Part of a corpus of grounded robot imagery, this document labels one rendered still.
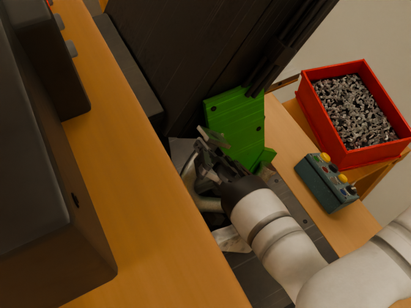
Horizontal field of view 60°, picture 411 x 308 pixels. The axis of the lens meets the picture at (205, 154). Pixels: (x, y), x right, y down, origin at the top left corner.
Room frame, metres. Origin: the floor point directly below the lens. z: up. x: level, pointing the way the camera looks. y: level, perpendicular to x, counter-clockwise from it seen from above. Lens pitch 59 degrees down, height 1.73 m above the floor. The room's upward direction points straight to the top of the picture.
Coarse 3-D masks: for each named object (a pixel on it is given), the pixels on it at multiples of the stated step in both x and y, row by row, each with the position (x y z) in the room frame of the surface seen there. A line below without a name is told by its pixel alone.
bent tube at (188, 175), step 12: (204, 132) 0.34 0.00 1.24; (216, 132) 0.36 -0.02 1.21; (216, 144) 0.32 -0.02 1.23; (228, 144) 0.33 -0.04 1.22; (192, 156) 0.32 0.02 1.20; (192, 168) 0.30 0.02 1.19; (192, 180) 0.29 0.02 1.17; (192, 192) 0.28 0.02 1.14; (204, 204) 0.28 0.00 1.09; (216, 204) 0.29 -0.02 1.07
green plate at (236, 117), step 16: (224, 96) 0.39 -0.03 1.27; (240, 96) 0.40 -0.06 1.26; (208, 112) 0.37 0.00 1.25; (224, 112) 0.38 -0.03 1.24; (240, 112) 0.39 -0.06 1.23; (256, 112) 0.41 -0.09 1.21; (224, 128) 0.37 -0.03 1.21; (240, 128) 0.38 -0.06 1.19; (256, 128) 0.40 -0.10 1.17; (240, 144) 0.37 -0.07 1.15; (256, 144) 0.39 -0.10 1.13; (240, 160) 0.36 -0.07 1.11
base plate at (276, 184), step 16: (176, 144) 0.54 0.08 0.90; (192, 144) 0.54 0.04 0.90; (176, 160) 0.49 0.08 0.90; (272, 176) 0.44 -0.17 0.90; (288, 192) 0.39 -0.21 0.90; (288, 208) 0.35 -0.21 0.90; (304, 224) 0.31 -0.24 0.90; (320, 240) 0.27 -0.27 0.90; (224, 256) 0.23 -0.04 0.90; (240, 256) 0.23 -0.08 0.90; (256, 256) 0.23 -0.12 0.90; (336, 256) 0.23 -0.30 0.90; (240, 272) 0.19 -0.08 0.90; (256, 272) 0.19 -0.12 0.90; (256, 288) 0.16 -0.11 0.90; (272, 288) 0.16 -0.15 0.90; (256, 304) 0.13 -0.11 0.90; (272, 304) 0.13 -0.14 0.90; (288, 304) 0.13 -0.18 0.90
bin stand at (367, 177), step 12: (288, 108) 0.74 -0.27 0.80; (300, 108) 0.74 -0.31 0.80; (300, 120) 0.69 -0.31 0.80; (312, 132) 0.65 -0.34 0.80; (360, 168) 0.52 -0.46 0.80; (372, 168) 0.52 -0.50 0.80; (384, 168) 0.57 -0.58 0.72; (348, 180) 0.48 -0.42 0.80; (360, 180) 0.60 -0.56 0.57; (372, 180) 0.57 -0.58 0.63; (360, 192) 0.57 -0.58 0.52
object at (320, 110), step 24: (312, 72) 0.80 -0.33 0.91; (336, 72) 0.82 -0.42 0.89; (360, 72) 0.83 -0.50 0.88; (312, 96) 0.71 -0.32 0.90; (336, 96) 0.73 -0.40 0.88; (360, 96) 0.73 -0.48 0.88; (384, 96) 0.70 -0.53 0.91; (312, 120) 0.67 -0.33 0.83; (336, 120) 0.63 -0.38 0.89; (360, 120) 0.63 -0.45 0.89; (384, 120) 0.64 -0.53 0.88; (336, 144) 0.54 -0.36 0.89; (360, 144) 0.55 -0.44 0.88; (384, 144) 0.53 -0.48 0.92; (408, 144) 0.55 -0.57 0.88
